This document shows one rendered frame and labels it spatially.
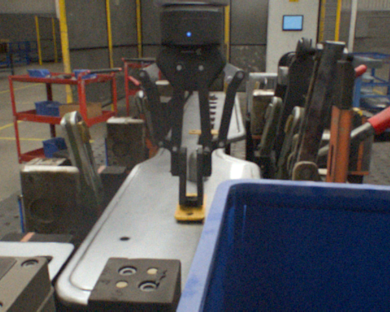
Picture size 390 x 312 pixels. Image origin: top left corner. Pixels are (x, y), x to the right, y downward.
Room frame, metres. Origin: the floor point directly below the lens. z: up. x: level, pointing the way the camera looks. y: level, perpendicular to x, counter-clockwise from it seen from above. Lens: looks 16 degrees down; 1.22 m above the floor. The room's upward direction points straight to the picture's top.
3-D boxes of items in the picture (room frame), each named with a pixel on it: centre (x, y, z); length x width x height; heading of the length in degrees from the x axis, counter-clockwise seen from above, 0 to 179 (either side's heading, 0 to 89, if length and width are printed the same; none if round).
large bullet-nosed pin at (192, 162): (0.65, -0.01, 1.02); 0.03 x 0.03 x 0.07
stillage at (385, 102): (5.47, -2.31, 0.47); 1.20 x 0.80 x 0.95; 173
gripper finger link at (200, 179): (0.52, -0.01, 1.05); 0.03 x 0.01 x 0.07; 176
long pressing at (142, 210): (1.01, -0.02, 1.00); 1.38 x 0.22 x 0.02; 176
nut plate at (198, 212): (0.52, 0.00, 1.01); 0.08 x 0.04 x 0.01; 176
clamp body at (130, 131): (0.94, 0.15, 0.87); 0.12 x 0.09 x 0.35; 86
